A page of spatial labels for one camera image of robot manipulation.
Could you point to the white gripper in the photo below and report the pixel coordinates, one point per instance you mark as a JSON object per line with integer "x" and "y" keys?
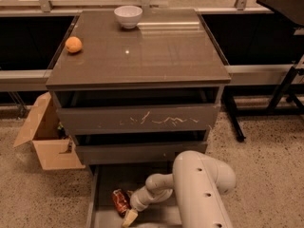
{"x": 138, "y": 199}

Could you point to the red coke can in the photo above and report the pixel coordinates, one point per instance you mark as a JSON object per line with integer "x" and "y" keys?
{"x": 121, "y": 201}

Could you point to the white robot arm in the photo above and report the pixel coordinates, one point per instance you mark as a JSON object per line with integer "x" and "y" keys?
{"x": 197, "y": 181}

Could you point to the grey open bottom drawer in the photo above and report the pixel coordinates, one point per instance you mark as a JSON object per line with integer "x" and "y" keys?
{"x": 176, "y": 212}

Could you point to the grey middle drawer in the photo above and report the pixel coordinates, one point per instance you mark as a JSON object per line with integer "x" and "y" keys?
{"x": 138, "y": 147}

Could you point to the grey top drawer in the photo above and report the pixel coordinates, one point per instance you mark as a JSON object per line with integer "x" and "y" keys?
{"x": 138, "y": 110}

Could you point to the grey drawer cabinet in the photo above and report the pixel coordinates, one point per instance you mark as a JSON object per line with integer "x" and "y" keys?
{"x": 168, "y": 49}

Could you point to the brown cardboard box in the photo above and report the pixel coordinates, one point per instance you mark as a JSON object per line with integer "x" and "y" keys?
{"x": 41, "y": 129}

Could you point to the black metal table leg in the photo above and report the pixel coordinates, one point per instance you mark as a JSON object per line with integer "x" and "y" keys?
{"x": 232, "y": 110}

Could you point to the orange fruit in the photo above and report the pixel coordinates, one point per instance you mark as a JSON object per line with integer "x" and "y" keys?
{"x": 73, "y": 44}

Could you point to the white ceramic bowl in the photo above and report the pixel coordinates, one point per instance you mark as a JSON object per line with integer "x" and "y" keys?
{"x": 128, "y": 16}

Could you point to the black side table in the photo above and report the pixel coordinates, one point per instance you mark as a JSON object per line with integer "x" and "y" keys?
{"x": 291, "y": 9}

